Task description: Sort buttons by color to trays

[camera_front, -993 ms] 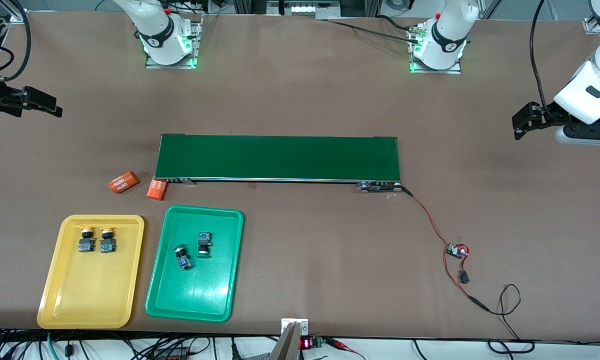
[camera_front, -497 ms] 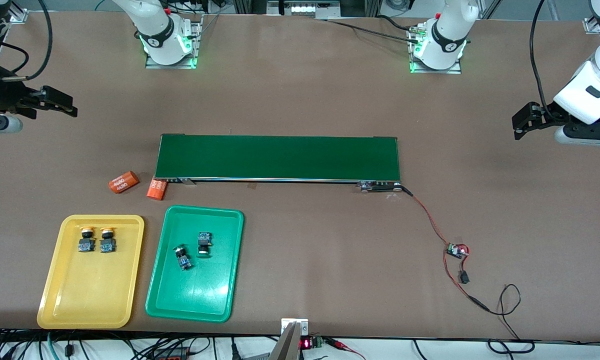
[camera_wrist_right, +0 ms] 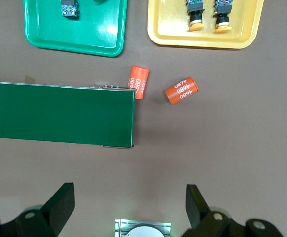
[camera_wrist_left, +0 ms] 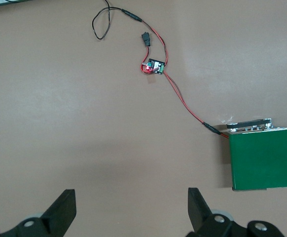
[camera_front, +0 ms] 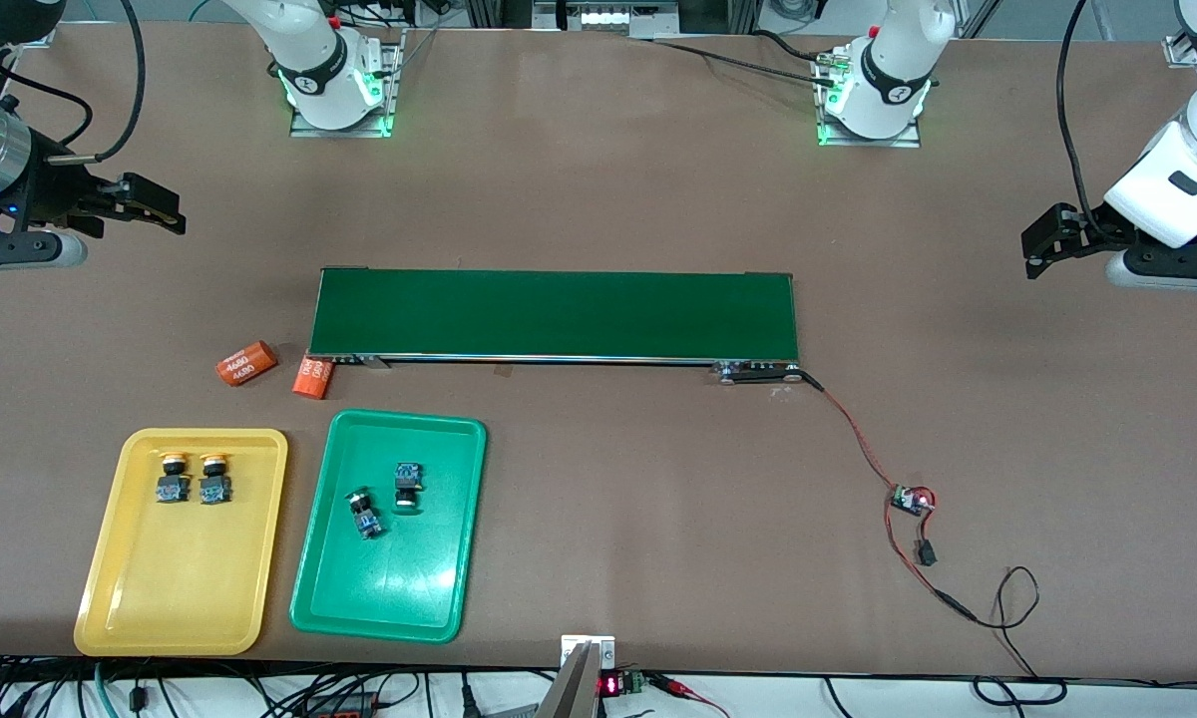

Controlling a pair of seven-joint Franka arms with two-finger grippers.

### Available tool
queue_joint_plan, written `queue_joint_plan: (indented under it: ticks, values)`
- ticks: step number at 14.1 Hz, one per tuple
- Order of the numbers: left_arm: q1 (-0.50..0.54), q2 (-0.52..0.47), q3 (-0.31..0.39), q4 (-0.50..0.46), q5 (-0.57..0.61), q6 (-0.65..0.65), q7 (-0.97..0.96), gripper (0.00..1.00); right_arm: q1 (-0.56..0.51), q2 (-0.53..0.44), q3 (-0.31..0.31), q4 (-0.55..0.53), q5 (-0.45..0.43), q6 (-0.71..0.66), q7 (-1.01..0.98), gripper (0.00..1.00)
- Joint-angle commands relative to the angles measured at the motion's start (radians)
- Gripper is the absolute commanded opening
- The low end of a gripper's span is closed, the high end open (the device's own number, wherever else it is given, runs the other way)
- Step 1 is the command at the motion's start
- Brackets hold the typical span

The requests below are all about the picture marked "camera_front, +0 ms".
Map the green plastic tray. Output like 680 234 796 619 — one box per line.
289 409 488 645

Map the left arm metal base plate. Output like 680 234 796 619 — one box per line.
816 50 924 149

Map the black cable on table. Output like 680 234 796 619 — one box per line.
623 30 844 91

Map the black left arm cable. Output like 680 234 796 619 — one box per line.
1055 0 1108 232

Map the teal cable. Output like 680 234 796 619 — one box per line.
90 663 126 718

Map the green conveyor belt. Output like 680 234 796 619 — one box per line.
306 266 805 388

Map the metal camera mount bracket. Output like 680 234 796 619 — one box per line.
534 634 617 718

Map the aluminium frame rail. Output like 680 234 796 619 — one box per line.
534 0 679 33

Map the yellow plastic tray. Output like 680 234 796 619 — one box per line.
73 428 289 657

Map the red black wire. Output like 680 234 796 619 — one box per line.
801 371 979 624

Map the red clip lead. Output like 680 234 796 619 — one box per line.
648 674 729 718

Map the thin black cable loop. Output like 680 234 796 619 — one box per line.
943 566 1068 705

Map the yellow push button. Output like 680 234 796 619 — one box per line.
155 451 191 505
198 451 233 505

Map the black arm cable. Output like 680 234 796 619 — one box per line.
0 0 148 166
1055 0 1108 232

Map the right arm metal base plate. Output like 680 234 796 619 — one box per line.
289 28 406 139

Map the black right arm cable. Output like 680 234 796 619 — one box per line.
0 0 148 166

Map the orange printed cylinder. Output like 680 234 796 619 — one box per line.
215 341 279 387
292 356 336 402

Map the green push button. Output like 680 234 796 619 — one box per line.
393 462 425 516
346 488 386 540

